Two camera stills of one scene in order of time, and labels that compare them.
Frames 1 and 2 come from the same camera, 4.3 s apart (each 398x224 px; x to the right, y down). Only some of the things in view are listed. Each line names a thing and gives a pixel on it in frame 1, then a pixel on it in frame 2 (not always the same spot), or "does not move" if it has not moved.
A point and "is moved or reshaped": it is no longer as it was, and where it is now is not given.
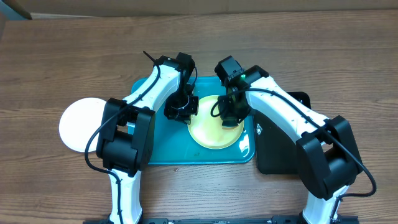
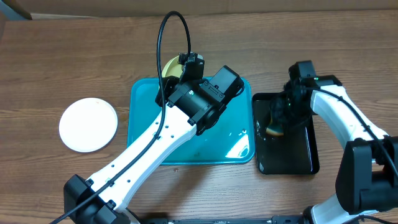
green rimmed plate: x=208 y=130 is moved or reshaped
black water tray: x=276 y=149 does not move
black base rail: x=283 y=219 does not move
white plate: x=79 y=120 does not move
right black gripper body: x=231 y=109 to x=293 y=116
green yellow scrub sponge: x=229 y=124 to x=275 y=130
